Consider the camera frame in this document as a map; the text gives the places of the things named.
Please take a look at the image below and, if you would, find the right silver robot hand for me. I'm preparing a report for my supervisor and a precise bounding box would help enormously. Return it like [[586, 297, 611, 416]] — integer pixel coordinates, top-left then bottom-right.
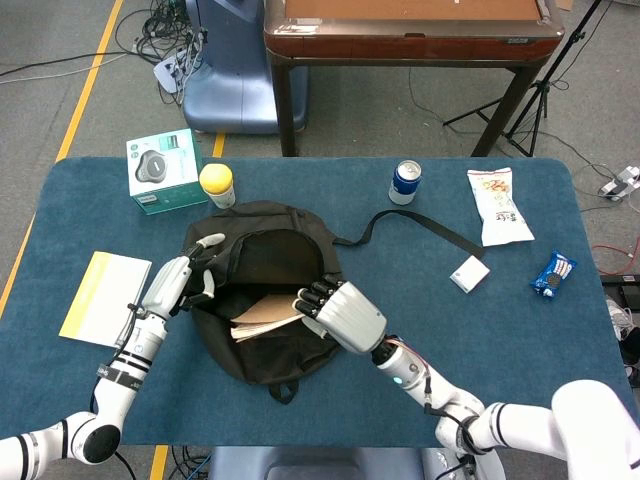
[[293, 273, 389, 356]]

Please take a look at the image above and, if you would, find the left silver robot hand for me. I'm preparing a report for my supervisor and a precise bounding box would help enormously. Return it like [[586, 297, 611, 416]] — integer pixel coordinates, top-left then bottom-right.
[[141, 232, 227, 320]]

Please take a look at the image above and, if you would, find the brown cover notebook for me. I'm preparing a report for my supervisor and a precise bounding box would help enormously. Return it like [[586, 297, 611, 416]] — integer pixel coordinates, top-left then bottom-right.
[[229, 293, 307, 344]]

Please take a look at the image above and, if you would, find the black fabric backpack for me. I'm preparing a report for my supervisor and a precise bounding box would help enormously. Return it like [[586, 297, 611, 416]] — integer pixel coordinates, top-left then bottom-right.
[[182, 199, 487, 405]]

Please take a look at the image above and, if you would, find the white snack bag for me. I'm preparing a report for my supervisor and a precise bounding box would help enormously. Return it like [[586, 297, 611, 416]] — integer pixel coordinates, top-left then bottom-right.
[[466, 167, 536, 248]]

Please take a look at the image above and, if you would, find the yellow and white booklet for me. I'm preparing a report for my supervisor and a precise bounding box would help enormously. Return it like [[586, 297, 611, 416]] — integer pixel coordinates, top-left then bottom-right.
[[58, 251, 153, 349]]

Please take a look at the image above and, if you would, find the teal Philips product box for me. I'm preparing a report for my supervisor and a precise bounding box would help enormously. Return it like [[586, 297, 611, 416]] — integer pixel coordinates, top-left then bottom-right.
[[125, 128, 210, 216]]

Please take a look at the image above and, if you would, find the small white box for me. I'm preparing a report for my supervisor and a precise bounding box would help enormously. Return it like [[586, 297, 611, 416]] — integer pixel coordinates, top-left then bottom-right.
[[448, 255, 491, 295]]

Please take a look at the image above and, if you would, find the blue table cloth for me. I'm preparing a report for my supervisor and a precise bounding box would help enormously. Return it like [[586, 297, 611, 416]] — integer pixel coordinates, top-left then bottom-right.
[[0, 157, 632, 451]]

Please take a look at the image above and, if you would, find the blue soda can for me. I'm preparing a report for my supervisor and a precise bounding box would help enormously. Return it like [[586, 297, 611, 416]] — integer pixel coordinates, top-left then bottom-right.
[[388, 159, 423, 206]]

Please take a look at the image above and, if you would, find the grey robot torso base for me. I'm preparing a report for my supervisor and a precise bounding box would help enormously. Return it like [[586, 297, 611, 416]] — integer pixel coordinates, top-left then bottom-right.
[[207, 446, 506, 480]]

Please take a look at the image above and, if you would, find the blue cookie packet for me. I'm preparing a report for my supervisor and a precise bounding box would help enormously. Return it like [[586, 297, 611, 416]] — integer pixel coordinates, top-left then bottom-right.
[[529, 249, 578, 300]]

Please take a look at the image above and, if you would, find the white power strip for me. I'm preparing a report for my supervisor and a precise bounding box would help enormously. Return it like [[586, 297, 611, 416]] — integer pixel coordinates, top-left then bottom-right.
[[599, 167, 640, 201], [152, 54, 190, 95]]

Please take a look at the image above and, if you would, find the brown mahjong table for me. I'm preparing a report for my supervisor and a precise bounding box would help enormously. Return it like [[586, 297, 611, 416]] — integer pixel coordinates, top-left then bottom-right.
[[263, 0, 566, 159]]

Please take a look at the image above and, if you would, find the black tripod stand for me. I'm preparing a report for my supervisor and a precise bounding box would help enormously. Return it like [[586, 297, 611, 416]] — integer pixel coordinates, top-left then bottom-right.
[[442, 0, 606, 159]]

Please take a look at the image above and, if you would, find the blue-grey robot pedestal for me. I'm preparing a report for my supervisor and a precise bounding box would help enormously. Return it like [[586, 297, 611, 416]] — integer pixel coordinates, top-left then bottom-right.
[[182, 0, 309, 135]]

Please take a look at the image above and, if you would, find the long black floor cable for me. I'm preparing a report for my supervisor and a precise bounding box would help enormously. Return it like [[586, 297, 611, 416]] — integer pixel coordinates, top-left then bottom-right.
[[0, 49, 139, 81]]

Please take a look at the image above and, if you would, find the tangled black cable bundle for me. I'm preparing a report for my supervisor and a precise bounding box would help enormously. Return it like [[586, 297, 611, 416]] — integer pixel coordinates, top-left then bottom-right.
[[114, 0, 207, 106]]

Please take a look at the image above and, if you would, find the red cable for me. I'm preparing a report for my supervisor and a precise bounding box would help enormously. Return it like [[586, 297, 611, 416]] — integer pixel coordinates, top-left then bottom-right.
[[592, 243, 640, 276]]

